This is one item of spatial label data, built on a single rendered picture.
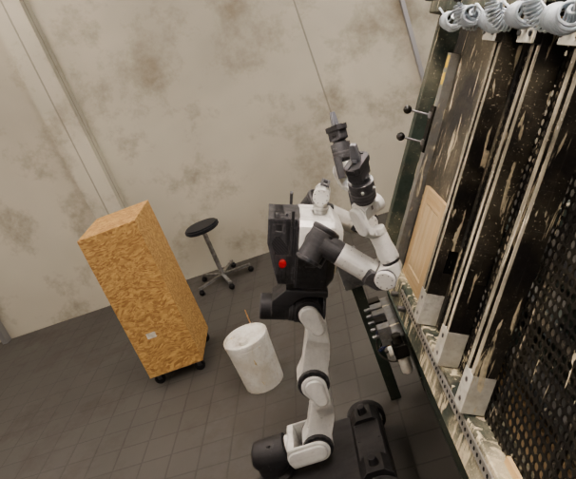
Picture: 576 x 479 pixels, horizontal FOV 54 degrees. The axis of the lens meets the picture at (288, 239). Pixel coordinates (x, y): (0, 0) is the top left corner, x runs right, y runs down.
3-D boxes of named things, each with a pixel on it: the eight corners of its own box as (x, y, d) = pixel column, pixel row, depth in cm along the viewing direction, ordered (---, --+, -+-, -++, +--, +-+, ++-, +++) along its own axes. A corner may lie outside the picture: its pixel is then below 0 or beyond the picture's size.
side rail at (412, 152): (401, 243, 292) (380, 239, 292) (462, 19, 255) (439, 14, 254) (404, 247, 287) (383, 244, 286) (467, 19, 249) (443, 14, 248)
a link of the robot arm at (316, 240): (330, 270, 203) (297, 251, 204) (329, 270, 212) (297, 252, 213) (346, 242, 203) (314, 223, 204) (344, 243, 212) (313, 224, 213)
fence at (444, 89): (400, 260, 269) (392, 258, 268) (456, 53, 236) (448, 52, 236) (402, 264, 264) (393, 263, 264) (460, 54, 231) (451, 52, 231)
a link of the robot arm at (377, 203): (362, 201, 187) (367, 227, 194) (384, 184, 191) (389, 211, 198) (338, 191, 195) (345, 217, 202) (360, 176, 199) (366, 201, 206)
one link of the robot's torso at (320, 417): (304, 467, 261) (297, 379, 244) (302, 437, 279) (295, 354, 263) (337, 465, 261) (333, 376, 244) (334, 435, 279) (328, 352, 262)
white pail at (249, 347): (245, 373, 396) (220, 316, 381) (285, 360, 393) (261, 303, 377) (241, 400, 367) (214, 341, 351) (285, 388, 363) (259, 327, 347)
